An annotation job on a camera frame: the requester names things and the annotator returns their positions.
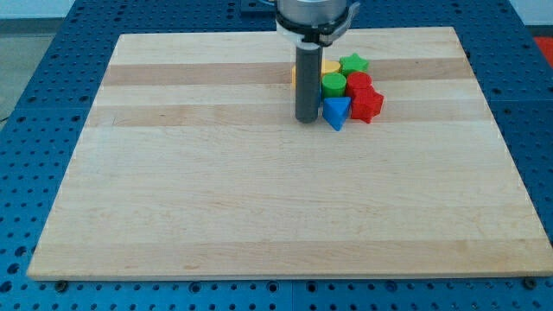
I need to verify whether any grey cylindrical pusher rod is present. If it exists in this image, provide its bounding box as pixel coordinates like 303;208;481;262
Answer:
295;48;322;124

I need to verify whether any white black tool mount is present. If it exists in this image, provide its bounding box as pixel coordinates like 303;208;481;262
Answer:
275;2;360;47

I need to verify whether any blue triangle block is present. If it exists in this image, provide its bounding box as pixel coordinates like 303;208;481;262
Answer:
322;97;351;131

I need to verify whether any yellow block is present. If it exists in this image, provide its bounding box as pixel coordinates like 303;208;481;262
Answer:
291;60;341;88

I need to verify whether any green cylinder block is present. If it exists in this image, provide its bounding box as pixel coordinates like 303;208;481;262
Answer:
321;73;346;98

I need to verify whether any green star block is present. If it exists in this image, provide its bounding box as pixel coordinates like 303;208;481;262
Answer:
340;53;369;77

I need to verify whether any red cylinder block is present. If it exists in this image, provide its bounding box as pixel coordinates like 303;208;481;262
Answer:
345;72;372;98

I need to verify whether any red star block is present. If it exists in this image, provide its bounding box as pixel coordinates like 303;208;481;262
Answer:
351;88;385;124

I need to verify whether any wooden board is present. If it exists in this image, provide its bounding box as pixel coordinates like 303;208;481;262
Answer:
27;27;552;281

